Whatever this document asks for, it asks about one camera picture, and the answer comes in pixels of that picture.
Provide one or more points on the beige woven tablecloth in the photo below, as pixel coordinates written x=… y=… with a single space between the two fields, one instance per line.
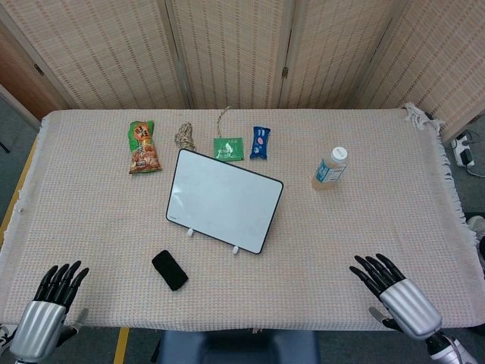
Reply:
x=341 y=235

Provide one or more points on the black rectangular block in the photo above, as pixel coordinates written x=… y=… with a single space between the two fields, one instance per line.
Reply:
x=170 y=270

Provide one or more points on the green tea sachet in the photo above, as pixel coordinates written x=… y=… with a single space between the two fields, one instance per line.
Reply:
x=227 y=148

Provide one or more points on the white sneaker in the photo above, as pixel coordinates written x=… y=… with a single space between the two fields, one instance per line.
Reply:
x=476 y=224

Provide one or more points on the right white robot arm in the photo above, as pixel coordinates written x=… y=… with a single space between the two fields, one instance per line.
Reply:
x=449 y=349

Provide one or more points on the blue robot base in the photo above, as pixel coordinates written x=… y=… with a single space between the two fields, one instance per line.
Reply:
x=235 y=347

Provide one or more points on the plastic bottle yellow drink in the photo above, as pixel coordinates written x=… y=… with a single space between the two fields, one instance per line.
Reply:
x=330 y=169

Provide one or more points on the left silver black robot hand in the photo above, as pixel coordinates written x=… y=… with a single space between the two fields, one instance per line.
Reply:
x=39 y=318

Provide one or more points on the coiled jute twine bundle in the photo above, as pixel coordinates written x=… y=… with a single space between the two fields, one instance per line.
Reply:
x=185 y=137

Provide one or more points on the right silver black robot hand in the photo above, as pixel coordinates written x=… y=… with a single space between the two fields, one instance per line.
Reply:
x=411 y=301

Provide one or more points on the white power strip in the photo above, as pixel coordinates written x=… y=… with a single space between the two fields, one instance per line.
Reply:
x=462 y=150

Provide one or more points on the green orange snack bag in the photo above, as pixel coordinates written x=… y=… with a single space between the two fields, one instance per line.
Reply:
x=143 y=148

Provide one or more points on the white tablet board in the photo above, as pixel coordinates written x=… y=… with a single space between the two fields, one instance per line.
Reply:
x=224 y=199

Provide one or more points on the bamboo folding screen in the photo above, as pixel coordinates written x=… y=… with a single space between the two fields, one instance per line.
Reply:
x=235 y=49

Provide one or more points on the blue snack packet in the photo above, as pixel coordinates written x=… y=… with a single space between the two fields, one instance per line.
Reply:
x=260 y=142

